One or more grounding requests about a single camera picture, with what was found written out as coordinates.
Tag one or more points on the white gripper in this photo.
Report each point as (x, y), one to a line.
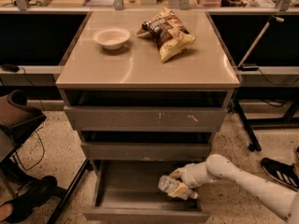
(189, 174)

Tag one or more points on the blue-labelled plastic water bottle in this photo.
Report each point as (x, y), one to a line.
(164, 184)

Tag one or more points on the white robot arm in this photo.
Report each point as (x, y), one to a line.
(281, 197)

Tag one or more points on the grey open bottom drawer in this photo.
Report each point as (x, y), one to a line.
(127, 192)

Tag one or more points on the grey drawer cabinet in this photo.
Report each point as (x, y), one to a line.
(134, 75)

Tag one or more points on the grey middle drawer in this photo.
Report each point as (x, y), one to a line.
(144, 152)

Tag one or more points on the grey top drawer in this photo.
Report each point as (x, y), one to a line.
(144, 119)

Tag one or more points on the black white striped sneaker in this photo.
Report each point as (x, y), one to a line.
(284, 174)

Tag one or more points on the black adapter right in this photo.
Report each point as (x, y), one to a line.
(248, 67)

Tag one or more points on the yellow brown chip bag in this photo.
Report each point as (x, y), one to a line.
(169, 33)

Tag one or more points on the black shoe left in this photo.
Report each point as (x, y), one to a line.
(18, 209)

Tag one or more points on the white paper bowl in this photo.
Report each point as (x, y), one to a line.
(111, 38)

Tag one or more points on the dark office chair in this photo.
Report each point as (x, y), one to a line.
(18, 121)

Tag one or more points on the white stick with black tip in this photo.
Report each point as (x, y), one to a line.
(270, 20)

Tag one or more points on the black power adapter left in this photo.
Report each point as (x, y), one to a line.
(10, 67)

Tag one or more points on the black table leg frame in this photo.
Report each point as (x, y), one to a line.
(288, 120)

